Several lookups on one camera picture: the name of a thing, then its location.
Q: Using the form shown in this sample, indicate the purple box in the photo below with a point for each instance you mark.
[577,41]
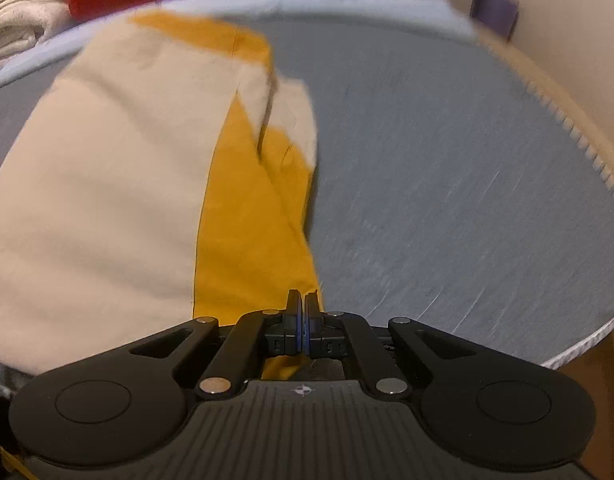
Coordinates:
[494,12]

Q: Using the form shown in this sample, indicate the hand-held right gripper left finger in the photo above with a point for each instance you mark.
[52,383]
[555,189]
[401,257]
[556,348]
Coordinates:
[293,312]

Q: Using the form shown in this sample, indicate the cream and yellow hooded jacket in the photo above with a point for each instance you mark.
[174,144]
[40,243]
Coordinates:
[112,160]

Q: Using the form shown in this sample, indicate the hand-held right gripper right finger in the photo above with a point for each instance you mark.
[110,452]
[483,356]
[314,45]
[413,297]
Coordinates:
[312,312]

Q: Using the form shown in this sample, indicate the stack of white towels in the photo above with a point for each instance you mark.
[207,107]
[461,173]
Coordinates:
[22,5]

